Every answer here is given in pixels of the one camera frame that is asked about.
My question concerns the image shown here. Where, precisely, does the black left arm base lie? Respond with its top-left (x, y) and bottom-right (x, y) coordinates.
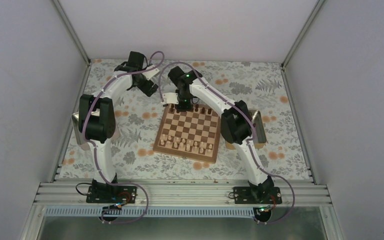
top-left (85, 184), bottom-right (137, 204)

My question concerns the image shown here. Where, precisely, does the metal tin under left arm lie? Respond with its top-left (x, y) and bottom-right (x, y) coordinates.
top-left (71, 111), bottom-right (121, 151)

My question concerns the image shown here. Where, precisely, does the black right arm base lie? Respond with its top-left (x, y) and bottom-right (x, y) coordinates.
top-left (228, 186), bottom-right (283, 205)

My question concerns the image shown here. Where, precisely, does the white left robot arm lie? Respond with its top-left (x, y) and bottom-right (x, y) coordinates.
top-left (78, 51), bottom-right (159, 203)

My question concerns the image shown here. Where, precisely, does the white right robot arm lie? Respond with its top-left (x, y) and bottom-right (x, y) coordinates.
top-left (168, 66), bottom-right (270, 204)

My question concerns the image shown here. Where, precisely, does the light chess piece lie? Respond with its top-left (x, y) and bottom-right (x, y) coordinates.
top-left (205, 144), bottom-right (213, 157)
top-left (165, 135), bottom-right (173, 148)
top-left (159, 134), bottom-right (166, 146)
top-left (192, 141), bottom-right (200, 153)

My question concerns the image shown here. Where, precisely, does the wooden chessboard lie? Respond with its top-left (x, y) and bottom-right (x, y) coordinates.
top-left (153, 104), bottom-right (221, 164)

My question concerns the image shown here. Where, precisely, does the yellow metal tin box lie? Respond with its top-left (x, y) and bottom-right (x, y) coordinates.
top-left (220, 109), bottom-right (267, 150)

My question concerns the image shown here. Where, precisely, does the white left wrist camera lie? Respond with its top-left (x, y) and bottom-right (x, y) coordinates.
top-left (142, 68), bottom-right (160, 80)

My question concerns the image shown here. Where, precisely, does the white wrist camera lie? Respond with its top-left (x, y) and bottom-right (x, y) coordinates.
top-left (142, 68), bottom-right (160, 80)
top-left (161, 92), bottom-right (179, 106)

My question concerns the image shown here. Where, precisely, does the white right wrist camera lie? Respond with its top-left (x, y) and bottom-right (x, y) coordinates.
top-left (161, 92), bottom-right (179, 106)

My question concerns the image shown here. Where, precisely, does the aluminium rail frame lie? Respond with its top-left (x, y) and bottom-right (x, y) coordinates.
top-left (33, 180), bottom-right (332, 207)

